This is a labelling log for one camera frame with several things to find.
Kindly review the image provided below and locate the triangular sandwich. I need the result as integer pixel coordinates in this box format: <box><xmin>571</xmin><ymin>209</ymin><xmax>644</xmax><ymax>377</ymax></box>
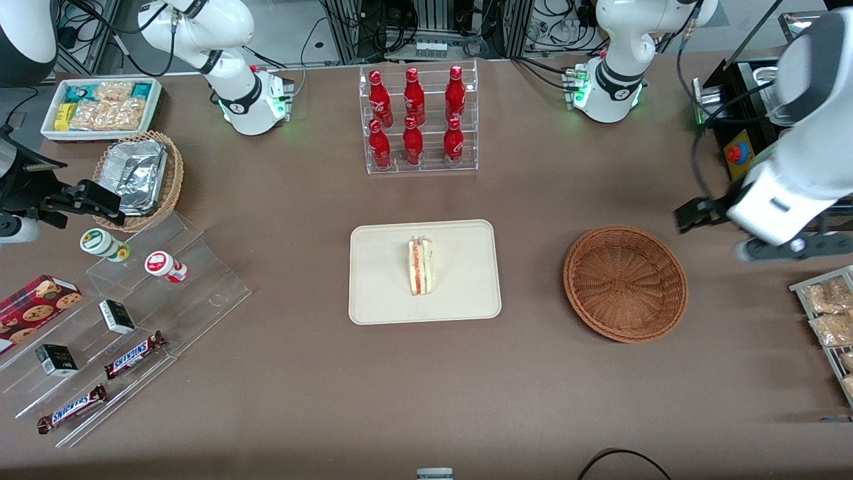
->
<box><xmin>408</xmin><ymin>237</ymin><xmax>435</xmax><ymax>297</ymax></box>

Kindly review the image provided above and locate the tray of wrapped snacks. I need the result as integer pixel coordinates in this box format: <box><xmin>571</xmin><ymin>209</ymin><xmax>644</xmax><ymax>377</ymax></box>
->
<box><xmin>789</xmin><ymin>265</ymin><xmax>853</xmax><ymax>409</ymax></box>

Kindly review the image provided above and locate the light wicker basket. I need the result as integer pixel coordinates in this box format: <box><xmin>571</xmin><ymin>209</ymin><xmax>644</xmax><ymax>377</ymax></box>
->
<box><xmin>92</xmin><ymin>131</ymin><xmax>185</xmax><ymax>233</ymax></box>

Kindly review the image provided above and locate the brown wicker basket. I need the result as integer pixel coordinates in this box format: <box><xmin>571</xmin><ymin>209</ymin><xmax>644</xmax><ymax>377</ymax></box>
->
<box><xmin>563</xmin><ymin>225</ymin><xmax>688</xmax><ymax>344</ymax></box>

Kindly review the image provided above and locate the cream rectangular plastic tray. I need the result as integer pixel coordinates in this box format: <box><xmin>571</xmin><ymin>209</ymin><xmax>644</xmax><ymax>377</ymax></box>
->
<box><xmin>349</xmin><ymin>219</ymin><xmax>502</xmax><ymax>326</ymax></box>

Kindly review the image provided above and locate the green-lid sunflower cup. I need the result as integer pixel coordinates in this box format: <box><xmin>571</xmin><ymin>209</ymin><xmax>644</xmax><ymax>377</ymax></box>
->
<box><xmin>80</xmin><ymin>228</ymin><xmax>131</xmax><ymax>263</ymax></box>

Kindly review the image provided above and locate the silver foil container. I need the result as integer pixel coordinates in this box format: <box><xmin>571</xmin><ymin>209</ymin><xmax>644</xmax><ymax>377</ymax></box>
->
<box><xmin>100</xmin><ymin>139</ymin><xmax>169</xmax><ymax>217</ymax></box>

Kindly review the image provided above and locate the yellow emergency stop button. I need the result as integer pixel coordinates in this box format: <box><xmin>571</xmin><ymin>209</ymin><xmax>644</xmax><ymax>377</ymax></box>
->
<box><xmin>725</xmin><ymin>130</ymin><xmax>758</xmax><ymax>181</ymax></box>

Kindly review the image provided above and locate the red tartan cookie box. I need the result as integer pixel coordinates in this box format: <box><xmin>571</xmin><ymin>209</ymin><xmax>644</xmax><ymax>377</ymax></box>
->
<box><xmin>0</xmin><ymin>275</ymin><xmax>84</xmax><ymax>354</ymax></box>

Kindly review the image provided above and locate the large clear cracker bag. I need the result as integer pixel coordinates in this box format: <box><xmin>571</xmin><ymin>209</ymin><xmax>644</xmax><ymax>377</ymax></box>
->
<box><xmin>69</xmin><ymin>99</ymin><xmax>146</xmax><ymax>131</ymax></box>

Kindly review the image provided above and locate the red-lid white cup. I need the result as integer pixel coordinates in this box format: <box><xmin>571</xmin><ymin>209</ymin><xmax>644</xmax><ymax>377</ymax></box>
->
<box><xmin>145</xmin><ymin>251</ymin><xmax>189</xmax><ymax>284</ymax></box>

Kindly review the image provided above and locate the white snack bin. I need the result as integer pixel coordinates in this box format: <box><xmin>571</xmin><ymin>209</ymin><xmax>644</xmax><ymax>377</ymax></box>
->
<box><xmin>40</xmin><ymin>77</ymin><xmax>163</xmax><ymax>143</ymax></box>

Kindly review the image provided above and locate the small clear cracker bag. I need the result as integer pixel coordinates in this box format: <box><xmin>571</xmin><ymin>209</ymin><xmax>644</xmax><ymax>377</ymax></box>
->
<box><xmin>93</xmin><ymin>81</ymin><xmax>134</xmax><ymax>102</ymax></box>

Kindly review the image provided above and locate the small black carton box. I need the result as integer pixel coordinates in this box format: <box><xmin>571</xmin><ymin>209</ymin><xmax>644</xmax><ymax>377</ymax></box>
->
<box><xmin>35</xmin><ymin>344</ymin><xmax>79</xmax><ymax>378</ymax></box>
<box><xmin>99</xmin><ymin>299</ymin><xmax>136</xmax><ymax>335</ymax></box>

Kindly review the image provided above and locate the black food display case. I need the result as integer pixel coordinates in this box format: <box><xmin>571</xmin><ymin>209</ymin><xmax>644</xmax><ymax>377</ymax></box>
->
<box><xmin>692</xmin><ymin>10</ymin><xmax>853</xmax><ymax>234</ymax></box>

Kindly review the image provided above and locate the clear acrylic stepped shelf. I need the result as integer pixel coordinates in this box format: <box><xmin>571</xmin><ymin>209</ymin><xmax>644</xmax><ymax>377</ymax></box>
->
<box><xmin>0</xmin><ymin>210</ymin><xmax>253</xmax><ymax>449</ymax></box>

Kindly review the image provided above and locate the Snickers chocolate bar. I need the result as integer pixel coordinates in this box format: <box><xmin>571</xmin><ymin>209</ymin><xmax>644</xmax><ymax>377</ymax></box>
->
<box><xmin>37</xmin><ymin>383</ymin><xmax>108</xmax><ymax>435</ymax></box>
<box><xmin>104</xmin><ymin>331</ymin><xmax>167</xmax><ymax>381</ymax></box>

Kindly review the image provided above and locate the red cola bottle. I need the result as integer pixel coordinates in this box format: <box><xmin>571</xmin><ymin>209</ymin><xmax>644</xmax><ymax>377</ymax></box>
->
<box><xmin>403</xmin><ymin>67</ymin><xmax>426</xmax><ymax>124</ymax></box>
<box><xmin>403</xmin><ymin>116</ymin><xmax>425</xmax><ymax>166</ymax></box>
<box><xmin>369</xmin><ymin>71</ymin><xmax>393</xmax><ymax>124</ymax></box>
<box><xmin>369</xmin><ymin>119</ymin><xmax>392</xmax><ymax>169</ymax></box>
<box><xmin>445</xmin><ymin>65</ymin><xmax>466</xmax><ymax>122</ymax></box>
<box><xmin>443</xmin><ymin>117</ymin><xmax>464</xmax><ymax>167</ymax></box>

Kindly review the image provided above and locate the clear acrylic bottle rack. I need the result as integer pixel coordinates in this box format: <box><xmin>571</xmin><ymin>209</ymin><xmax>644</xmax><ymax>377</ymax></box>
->
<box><xmin>359</xmin><ymin>60</ymin><xmax>479</xmax><ymax>175</ymax></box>

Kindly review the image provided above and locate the black floor cable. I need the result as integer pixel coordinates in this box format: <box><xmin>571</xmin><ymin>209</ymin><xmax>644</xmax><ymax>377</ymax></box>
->
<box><xmin>576</xmin><ymin>448</ymin><xmax>672</xmax><ymax>480</ymax></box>

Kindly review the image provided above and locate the aluminium frame rack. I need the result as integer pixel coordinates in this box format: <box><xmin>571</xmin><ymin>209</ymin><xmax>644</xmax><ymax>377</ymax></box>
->
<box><xmin>320</xmin><ymin>0</ymin><xmax>534</xmax><ymax>64</ymax></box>

